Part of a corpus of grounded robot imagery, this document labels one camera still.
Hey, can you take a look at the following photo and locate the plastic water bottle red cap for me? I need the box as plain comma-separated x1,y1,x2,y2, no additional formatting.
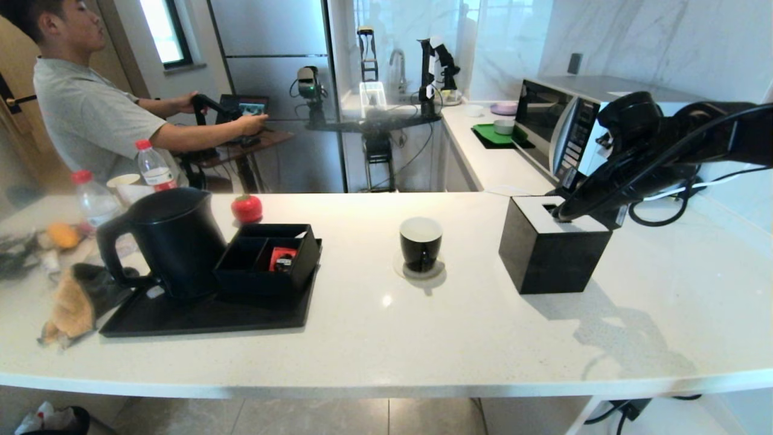
71,170,123,227
134,139,177,191

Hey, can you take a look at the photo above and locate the round clear coaster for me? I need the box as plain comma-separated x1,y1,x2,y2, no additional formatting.
393,251,446,280

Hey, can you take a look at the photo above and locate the black trash bin with paper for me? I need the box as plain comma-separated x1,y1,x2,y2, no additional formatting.
13,402,91,435

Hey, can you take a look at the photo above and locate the black adapter cable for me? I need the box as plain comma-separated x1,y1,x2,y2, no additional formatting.
583,393,704,435

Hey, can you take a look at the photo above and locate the black electric kettle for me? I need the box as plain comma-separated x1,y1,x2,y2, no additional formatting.
97,187,228,301

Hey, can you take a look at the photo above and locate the black door handle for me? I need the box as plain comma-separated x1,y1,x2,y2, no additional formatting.
0,72,38,115

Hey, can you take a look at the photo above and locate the black laptop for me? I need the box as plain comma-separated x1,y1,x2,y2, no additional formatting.
217,95,271,143

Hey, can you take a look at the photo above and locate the red tomato shaped timer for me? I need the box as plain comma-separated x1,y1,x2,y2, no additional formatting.
231,194,263,224

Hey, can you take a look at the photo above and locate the black camera with green light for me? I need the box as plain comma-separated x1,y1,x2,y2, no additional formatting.
293,65,327,126

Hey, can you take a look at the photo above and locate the chrome faucet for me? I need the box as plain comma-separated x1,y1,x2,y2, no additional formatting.
390,48,408,94

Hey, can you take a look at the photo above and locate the green tray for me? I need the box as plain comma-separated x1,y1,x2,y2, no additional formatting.
471,123,535,150

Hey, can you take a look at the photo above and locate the black camera cable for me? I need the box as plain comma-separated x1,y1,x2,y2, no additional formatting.
553,103,773,228

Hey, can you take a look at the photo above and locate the black power cable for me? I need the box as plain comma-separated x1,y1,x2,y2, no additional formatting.
688,166,773,194

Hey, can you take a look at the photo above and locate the dark clutter pile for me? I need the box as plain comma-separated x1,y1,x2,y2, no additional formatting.
0,233,52,282

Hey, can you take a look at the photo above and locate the black tissue box white lid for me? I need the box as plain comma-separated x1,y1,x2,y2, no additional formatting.
499,195,614,295

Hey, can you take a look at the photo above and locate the red packet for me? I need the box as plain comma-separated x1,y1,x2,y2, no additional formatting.
270,248,299,274

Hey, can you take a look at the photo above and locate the person in grey t-shirt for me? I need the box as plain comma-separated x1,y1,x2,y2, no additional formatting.
0,0,269,185

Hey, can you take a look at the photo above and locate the brown black oven mitt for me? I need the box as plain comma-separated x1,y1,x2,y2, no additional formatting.
39,263,146,350

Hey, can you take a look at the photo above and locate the white paper cup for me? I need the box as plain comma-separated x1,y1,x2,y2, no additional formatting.
106,174,152,203

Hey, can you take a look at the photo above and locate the steel refrigerator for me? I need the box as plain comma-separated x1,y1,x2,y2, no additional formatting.
205,0,348,194

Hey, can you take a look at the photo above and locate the window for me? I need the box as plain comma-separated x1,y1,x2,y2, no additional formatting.
139,0,194,68

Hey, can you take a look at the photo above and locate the white power cable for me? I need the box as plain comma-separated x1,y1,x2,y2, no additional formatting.
640,136,773,203

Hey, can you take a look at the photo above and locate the black compartment organizer box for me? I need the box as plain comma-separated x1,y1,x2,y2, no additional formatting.
214,224,322,301

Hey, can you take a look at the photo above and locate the white wire rack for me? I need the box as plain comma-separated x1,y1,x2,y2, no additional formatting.
359,80,387,118

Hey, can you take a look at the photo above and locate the brown wooden desk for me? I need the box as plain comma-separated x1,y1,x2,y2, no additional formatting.
187,129,295,194

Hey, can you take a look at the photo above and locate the black cup white inside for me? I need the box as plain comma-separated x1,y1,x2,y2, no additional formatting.
399,216,443,272

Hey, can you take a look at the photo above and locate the silver microwave oven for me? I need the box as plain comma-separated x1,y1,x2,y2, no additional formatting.
511,75,719,194

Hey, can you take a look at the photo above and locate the black serving tray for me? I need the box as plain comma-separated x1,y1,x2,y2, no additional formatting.
100,239,322,338

